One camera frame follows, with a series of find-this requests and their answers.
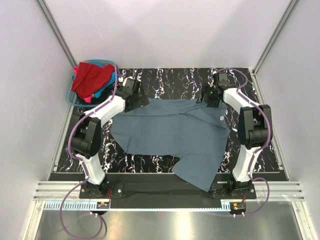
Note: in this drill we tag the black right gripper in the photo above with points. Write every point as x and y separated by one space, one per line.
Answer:
211 104

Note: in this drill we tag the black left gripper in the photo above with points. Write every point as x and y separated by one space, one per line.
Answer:
142 100

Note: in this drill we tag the grey-blue t shirt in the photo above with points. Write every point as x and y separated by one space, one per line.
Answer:
193 132

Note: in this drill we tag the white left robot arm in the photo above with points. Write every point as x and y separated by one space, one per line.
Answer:
84 142

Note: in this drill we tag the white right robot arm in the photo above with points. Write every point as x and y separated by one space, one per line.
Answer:
254 130

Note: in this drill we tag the black garment in basket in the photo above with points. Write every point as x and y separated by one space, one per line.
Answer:
97 98

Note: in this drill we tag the red t shirt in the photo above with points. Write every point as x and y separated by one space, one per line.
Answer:
91 78

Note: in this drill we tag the pink garment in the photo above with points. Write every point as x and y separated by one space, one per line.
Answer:
88 99

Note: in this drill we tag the teal plastic laundry basket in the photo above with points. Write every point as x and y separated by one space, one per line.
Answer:
71 97

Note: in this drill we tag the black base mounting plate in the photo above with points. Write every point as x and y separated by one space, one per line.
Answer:
121 190

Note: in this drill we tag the aluminium frame post right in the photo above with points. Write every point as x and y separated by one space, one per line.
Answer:
276 33

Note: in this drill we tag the aluminium frame post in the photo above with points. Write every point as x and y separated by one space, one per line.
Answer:
56 31
276 33

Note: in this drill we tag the aluminium front rail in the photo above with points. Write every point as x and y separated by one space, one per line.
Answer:
278 190

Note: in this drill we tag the aluminium frame post left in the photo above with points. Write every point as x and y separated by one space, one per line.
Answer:
56 31

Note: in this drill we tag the white slotted cable duct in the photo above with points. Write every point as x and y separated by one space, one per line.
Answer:
121 206

